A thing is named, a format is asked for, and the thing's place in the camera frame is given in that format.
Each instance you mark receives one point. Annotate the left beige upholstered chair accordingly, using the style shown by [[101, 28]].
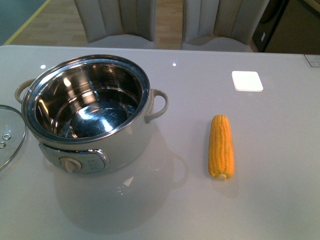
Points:
[[128, 24]]

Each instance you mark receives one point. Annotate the right beige upholstered chair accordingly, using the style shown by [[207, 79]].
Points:
[[220, 25]]

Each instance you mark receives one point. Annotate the yellow corn cob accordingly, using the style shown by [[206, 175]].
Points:
[[221, 162]]

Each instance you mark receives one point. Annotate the white electric cooking pot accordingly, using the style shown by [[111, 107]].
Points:
[[90, 113]]

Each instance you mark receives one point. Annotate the beige upholstered chair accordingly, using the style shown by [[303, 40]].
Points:
[[220, 25], [128, 24]]

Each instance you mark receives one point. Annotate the table label sticker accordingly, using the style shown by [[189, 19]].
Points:
[[313, 60]]

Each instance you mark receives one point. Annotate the glass pot lid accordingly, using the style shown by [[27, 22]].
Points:
[[12, 136]]

